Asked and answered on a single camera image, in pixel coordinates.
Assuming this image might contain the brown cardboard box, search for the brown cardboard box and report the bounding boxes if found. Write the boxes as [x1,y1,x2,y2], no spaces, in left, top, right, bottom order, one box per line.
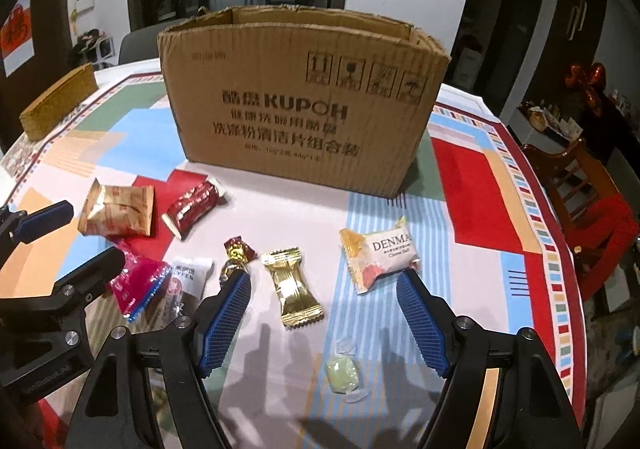
[157,6,452,200]

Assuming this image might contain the red cloth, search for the red cloth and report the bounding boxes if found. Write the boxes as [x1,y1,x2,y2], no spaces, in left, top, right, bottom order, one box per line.
[575,193,640,300]

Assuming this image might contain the red foil balloons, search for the red foil balloons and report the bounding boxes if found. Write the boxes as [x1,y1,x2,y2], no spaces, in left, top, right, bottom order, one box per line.
[565,62,608,117]

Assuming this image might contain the red gold twisted candy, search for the red gold twisted candy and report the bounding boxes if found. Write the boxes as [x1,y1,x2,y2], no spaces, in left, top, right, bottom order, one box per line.
[220,236,257,287]

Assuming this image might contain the red wall poster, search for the red wall poster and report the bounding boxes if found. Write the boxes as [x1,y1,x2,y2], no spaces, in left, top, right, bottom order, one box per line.
[0,0,36,62]

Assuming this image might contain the gold foil candy packet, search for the gold foil candy packet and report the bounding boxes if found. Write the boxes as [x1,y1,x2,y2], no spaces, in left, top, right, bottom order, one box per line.
[260,249,326,331]

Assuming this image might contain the white pastry packet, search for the white pastry packet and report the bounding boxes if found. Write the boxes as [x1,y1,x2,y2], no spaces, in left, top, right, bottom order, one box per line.
[340,216,423,296]

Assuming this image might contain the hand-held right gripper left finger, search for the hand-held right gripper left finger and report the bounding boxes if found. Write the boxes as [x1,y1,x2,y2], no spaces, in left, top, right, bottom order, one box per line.
[65,270,252,449]

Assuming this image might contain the grey dining chair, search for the grey dining chair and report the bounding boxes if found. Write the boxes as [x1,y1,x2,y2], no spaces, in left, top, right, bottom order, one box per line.
[118,24,168,65]

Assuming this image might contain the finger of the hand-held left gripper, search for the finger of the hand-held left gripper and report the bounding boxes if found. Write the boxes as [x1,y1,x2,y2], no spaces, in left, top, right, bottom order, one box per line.
[0,200,75,246]
[51,248,127,326]

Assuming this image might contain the white black snack packet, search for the white black snack packet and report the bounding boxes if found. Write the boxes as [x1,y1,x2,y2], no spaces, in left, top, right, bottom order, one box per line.
[150,255,215,330]

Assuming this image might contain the wooden chair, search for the wooden chair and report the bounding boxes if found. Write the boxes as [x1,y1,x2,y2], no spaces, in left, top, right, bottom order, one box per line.
[520,136,640,315]

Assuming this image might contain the beige gold snack packet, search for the beige gold snack packet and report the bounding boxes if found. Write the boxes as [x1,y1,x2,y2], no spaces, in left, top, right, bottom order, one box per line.
[78,178,156,237]

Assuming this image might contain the dark red snack packet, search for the dark red snack packet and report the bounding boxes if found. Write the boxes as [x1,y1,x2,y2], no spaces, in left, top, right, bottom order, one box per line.
[161,178,230,241]

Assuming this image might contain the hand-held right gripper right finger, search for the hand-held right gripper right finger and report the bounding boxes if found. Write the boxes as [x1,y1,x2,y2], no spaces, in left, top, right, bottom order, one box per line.
[395,269,586,449]

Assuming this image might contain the pink snack packet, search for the pink snack packet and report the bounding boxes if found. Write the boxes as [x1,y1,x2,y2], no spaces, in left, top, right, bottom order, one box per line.
[107,236,171,324]

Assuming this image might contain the white paper bag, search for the white paper bag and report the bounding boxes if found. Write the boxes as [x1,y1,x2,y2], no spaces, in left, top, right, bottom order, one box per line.
[457,46,483,85]

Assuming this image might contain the low white sideboard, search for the low white sideboard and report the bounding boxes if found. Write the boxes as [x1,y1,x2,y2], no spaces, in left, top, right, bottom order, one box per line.
[515,99,586,142]

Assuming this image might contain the shoe rack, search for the shoe rack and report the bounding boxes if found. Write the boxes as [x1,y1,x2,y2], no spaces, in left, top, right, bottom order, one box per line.
[72,28,113,67]

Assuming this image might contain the green clear-wrapped candy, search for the green clear-wrapped candy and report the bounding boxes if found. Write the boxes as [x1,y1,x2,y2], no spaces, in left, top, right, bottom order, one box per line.
[324,336,368,405]

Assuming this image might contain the colourful patterned tablecloth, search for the colourful patterned tablecloth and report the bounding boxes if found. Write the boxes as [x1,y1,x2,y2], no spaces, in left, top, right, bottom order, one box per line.
[0,56,588,449]

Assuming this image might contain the dark door with white handle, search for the dark door with white handle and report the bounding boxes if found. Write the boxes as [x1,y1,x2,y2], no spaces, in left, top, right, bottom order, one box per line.
[542,0,611,95]

